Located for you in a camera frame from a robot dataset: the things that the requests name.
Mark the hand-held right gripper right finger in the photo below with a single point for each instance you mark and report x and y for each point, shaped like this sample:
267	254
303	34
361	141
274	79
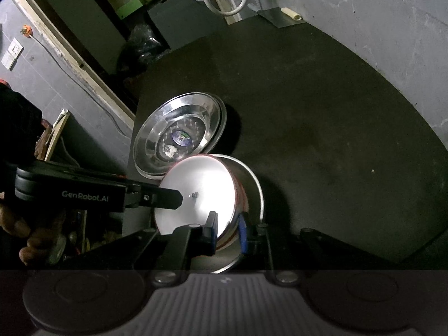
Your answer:
242	234

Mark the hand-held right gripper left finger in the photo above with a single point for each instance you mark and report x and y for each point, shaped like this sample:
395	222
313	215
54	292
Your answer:
211	232

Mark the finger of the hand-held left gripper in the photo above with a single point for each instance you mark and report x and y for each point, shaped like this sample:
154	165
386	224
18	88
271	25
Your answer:
164	197

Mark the large steel bowl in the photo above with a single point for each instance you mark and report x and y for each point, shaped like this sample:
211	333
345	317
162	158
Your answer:
253	196

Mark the steel plate with sticker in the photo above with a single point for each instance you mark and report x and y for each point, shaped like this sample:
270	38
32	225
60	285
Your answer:
164	126

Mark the person's left hand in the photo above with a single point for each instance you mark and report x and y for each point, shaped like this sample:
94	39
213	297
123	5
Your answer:
10	224

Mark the wooden board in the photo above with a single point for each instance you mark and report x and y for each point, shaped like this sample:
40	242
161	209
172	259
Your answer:
57	133

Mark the black plastic bag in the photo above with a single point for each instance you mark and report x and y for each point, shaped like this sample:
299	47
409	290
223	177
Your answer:
143	49

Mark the orange plug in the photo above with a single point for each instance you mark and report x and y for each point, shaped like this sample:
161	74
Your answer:
27	31

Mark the grey cabinet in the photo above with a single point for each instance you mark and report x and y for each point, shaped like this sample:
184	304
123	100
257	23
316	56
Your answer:
182	21

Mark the green box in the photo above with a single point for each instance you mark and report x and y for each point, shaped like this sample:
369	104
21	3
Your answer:
130	8

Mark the white wall switch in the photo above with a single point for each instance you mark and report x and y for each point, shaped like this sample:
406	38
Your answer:
16	46
8	60

